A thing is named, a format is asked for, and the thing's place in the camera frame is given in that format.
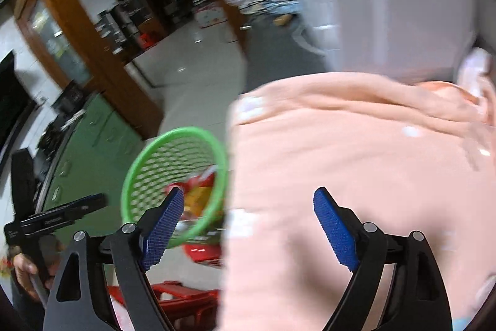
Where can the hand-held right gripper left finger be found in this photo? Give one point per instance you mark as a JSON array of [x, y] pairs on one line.
[[162, 226]]

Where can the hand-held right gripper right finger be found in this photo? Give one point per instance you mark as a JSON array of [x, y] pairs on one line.
[[335, 228]]

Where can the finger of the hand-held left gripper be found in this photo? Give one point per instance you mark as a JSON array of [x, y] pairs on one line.
[[87, 205]]

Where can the green plastic basket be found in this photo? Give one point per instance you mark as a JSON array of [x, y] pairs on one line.
[[174, 135]]

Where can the person's left forearm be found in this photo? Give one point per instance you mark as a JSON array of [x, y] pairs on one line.
[[23, 313]]

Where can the person's left hand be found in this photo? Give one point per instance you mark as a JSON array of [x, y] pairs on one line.
[[23, 269]]

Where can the red plastic stool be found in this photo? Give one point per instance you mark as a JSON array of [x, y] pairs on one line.
[[182, 300]]

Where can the peach blanket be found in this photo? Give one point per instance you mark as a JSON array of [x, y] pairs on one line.
[[329, 141]]

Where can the black television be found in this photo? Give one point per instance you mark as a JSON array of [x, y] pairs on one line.
[[13, 102]]

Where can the dark display shelf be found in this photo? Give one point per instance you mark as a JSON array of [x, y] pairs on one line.
[[128, 17]]

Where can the pink cloth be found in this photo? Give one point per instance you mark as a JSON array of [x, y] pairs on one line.
[[474, 67]]

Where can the pink patterned box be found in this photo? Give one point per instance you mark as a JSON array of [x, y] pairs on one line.
[[209, 16]]

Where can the white appliance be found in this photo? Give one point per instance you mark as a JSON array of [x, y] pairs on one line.
[[387, 5]]

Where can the wooden glass-panel door frame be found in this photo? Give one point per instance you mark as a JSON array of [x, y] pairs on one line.
[[104, 55]]

